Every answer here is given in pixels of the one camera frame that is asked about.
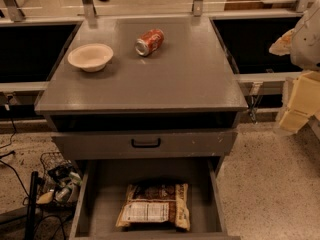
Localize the black floor cable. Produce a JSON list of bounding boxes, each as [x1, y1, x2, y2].
[[0, 103, 31, 198]]

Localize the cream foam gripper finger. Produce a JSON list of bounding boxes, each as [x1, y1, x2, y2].
[[279, 71, 320, 133]]

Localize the grey drawer cabinet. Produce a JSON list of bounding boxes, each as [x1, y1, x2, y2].
[[34, 15, 249, 162]]

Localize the white paper bowl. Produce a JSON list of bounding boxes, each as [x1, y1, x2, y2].
[[68, 43, 114, 72]]

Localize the open grey middle drawer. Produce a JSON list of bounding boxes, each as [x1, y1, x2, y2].
[[69, 158, 241, 240]]

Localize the closed grey top drawer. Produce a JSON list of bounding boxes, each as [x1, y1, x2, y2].
[[52, 129, 237, 160]]

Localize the brown chip bag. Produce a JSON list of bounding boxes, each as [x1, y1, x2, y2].
[[116, 182, 191, 231]]

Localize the wire basket with items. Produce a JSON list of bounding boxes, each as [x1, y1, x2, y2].
[[37, 152, 82, 207]]

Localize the black stand pole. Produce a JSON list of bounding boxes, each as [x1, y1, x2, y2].
[[24, 171, 38, 240]]

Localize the red soda can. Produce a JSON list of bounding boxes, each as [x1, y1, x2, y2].
[[135, 29, 164, 56]]

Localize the black drawer handle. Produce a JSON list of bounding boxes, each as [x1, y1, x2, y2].
[[131, 138, 161, 148]]

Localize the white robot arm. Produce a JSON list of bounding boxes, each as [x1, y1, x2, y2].
[[269, 0, 320, 135]]

